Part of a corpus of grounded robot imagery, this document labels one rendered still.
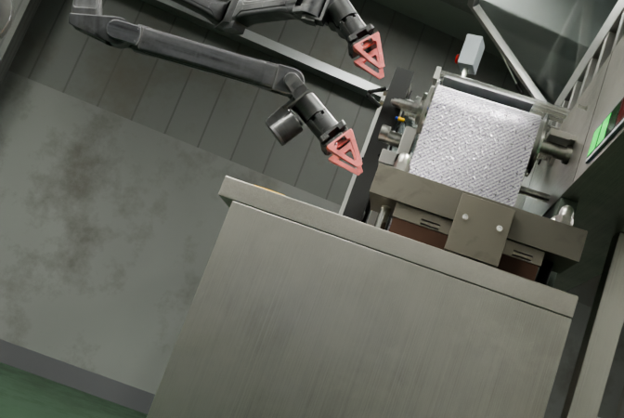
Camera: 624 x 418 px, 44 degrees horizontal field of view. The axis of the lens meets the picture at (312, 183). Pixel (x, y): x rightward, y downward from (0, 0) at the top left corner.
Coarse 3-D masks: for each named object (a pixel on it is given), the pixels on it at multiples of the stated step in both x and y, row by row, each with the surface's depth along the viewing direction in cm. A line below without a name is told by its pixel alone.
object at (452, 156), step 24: (432, 120) 170; (432, 144) 169; (456, 144) 168; (480, 144) 168; (504, 144) 167; (432, 168) 168; (456, 168) 167; (480, 168) 167; (504, 168) 166; (480, 192) 165; (504, 192) 165
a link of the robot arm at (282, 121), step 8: (288, 80) 168; (296, 80) 168; (288, 88) 169; (296, 88) 168; (304, 88) 169; (296, 96) 169; (288, 104) 170; (280, 112) 171; (288, 112) 171; (272, 120) 171; (280, 120) 171; (288, 120) 170; (296, 120) 170; (272, 128) 170; (280, 128) 170; (288, 128) 170; (296, 128) 171; (280, 136) 170; (288, 136) 171
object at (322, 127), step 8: (328, 112) 171; (312, 120) 170; (320, 120) 170; (328, 120) 170; (312, 128) 171; (320, 128) 169; (328, 128) 169; (336, 128) 167; (320, 136) 166; (328, 136) 166; (320, 144) 170
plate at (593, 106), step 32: (608, 64) 160; (608, 96) 147; (576, 128) 176; (544, 160) 218; (576, 160) 160; (608, 160) 136; (544, 192) 194; (576, 192) 159; (608, 192) 152; (576, 224) 181; (608, 224) 172
